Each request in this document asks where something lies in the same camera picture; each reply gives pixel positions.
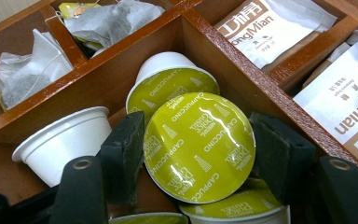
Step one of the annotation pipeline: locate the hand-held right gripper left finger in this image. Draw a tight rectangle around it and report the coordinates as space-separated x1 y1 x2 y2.
48 111 145 224

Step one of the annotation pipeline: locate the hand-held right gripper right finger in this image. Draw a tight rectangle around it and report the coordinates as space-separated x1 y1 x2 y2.
249 111 358 224

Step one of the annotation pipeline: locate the white and brown sachet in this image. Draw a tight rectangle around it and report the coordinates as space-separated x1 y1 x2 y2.
214 0 338 70
293 38 358 171
302 29 358 89

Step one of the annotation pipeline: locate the grey paper tea bag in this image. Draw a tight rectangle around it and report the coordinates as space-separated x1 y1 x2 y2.
62 0 166 49
0 28 75 111

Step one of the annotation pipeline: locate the green-lidded white coffee capsule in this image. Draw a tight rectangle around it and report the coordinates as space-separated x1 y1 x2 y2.
108 212 189 224
179 177 292 224
125 51 221 123
11 105 113 189
143 91 256 205

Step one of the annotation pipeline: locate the yellow tea packet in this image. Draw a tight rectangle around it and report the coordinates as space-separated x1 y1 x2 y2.
58 2 103 21

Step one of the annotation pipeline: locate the wooden box with glass lid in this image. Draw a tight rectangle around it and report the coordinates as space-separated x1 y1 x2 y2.
0 0 358 224

